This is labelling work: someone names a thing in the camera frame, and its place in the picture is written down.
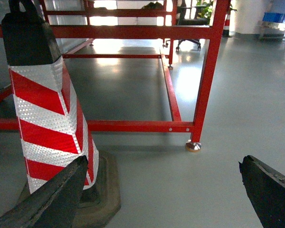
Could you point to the green potted plant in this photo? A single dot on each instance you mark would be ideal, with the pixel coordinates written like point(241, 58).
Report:
point(204, 10)

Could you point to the red metal table frame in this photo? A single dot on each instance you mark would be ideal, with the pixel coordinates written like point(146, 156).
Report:
point(132, 103)

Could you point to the black office chair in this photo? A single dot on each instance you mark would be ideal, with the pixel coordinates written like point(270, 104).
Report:
point(196, 21)

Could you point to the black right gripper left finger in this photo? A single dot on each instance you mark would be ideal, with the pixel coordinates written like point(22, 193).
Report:
point(54, 204)

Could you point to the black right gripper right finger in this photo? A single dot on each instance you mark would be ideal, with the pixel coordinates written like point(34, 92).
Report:
point(265, 188)

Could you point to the steel shelf rack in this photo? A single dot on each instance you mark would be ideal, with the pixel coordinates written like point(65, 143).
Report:
point(272, 20)

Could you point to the red white striped safety post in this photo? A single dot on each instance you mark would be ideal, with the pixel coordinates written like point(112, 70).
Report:
point(51, 122)

